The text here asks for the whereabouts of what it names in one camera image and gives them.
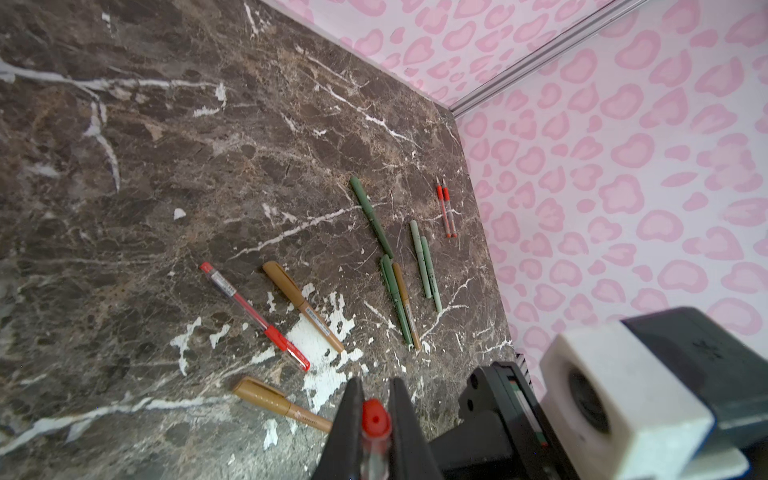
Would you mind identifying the dark green pen long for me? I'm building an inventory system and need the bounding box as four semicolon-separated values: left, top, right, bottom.
350;176;394;257

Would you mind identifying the light green pen right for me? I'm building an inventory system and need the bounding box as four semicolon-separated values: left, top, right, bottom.
420;236;443;314

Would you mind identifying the gold pen upper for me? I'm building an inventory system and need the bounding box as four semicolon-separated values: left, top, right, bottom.
262;261;345;353

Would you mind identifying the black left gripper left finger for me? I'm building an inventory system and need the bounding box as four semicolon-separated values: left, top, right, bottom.
311;377;365;480

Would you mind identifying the light green pen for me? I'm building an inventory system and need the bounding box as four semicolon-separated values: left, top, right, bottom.
420;236;443;314
409;220;433;299

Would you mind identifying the light green pen left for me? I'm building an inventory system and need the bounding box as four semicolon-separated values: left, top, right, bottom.
409;220;433;299

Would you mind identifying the gold pen lower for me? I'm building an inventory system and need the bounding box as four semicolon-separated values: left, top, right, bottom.
233;377;332;433

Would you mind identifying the gold pen thin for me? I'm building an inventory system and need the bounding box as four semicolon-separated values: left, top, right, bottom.
392;262;421;351

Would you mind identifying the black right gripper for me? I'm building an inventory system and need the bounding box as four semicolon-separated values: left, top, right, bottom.
430;362;576;480

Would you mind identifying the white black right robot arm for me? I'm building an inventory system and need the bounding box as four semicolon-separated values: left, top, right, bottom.
431;307;767;479

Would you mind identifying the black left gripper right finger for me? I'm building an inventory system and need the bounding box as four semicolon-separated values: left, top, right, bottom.
388;377;443;480

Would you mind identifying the dark green pen short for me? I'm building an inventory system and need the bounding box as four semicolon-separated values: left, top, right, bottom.
380;254;414;346

